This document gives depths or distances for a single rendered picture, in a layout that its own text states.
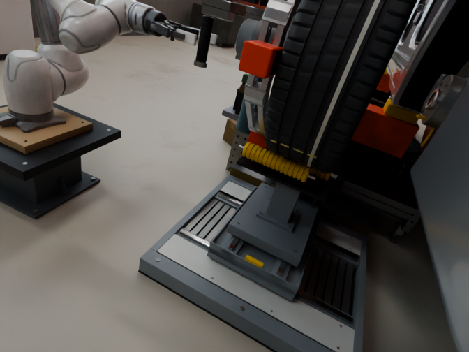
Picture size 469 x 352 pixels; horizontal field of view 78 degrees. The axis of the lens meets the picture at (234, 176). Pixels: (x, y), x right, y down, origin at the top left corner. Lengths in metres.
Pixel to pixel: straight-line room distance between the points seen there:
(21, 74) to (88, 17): 0.42
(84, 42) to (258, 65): 0.54
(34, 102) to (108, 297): 0.80
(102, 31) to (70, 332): 0.92
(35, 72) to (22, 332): 0.89
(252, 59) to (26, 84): 0.91
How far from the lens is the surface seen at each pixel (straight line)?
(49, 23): 1.54
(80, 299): 1.18
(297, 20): 0.77
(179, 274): 1.14
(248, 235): 1.14
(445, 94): 1.00
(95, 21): 1.07
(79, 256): 1.30
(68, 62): 1.52
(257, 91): 0.85
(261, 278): 1.15
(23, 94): 1.40
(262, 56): 0.74
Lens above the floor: 0.96
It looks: 30 degrees down
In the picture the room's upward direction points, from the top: 16 degrees clockwise
